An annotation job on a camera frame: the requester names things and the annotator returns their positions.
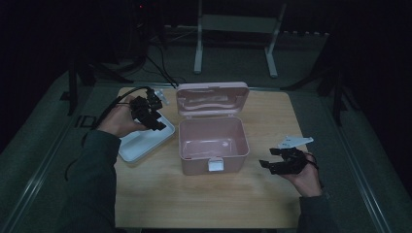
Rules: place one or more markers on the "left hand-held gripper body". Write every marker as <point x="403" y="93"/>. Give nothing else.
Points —
<point x="145" y="108"/>

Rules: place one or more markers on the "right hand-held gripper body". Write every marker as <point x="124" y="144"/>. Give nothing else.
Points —
<point x="291" y="161"/>

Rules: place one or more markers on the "white tray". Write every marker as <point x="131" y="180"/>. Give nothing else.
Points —
<point x="142" y="145"/>

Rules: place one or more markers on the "pink storage box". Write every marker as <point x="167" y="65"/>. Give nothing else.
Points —
<point x="213" y="165"/>

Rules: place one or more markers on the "person's right hand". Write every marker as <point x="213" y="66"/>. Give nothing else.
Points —
<point x="307" y="183"/>

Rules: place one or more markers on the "person's left hand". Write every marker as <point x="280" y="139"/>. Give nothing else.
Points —
<point x="118" y="119"/>

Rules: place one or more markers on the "black stand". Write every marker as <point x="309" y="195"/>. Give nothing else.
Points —
<point x="73" y="87"/>
<point x="338" y="97"/>

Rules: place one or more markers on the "white metal stand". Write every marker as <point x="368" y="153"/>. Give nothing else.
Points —
<point x="202" y="39"/>

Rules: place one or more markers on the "metal floor rail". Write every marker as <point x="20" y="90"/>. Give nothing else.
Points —
<point x="32" y="184"/>
<point x="362" y="181"/>

